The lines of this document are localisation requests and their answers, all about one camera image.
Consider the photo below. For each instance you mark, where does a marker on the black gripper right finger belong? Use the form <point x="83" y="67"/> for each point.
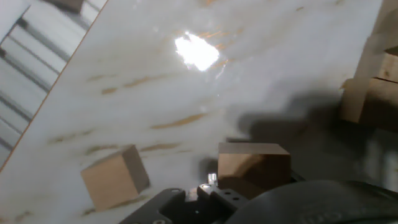
<point x="296" y="177"/>

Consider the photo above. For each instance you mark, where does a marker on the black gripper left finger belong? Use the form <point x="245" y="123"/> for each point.
<point x="217" y="196"/>

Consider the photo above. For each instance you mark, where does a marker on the white marble pattern board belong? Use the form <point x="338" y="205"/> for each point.
<point x="186" y="93"/>

